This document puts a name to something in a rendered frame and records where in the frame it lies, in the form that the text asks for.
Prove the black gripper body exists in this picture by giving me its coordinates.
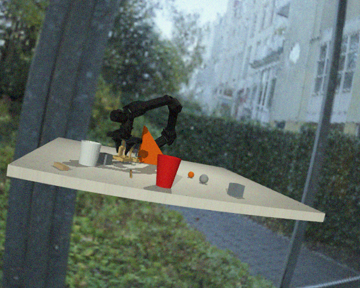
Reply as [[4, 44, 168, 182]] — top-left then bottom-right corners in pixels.
[[107, 123, 142, 144]]

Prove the red plastic cup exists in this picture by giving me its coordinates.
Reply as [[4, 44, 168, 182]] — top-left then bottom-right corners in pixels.
[[156, 154, 182, 188]]

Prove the white mug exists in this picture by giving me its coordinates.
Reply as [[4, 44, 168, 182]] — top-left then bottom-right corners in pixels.
[[79, 140, 101, 167]]

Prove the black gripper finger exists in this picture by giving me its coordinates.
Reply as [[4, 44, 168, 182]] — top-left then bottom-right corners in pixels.
[[125, 142, 135, 155], [112, 138, 122, 153]]

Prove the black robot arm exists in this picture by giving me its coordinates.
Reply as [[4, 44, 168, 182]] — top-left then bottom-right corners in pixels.
[[110, 95, 182, 148]]

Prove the grey ball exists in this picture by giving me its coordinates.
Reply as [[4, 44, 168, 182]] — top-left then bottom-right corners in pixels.
[[200, 175, 209, 184]]

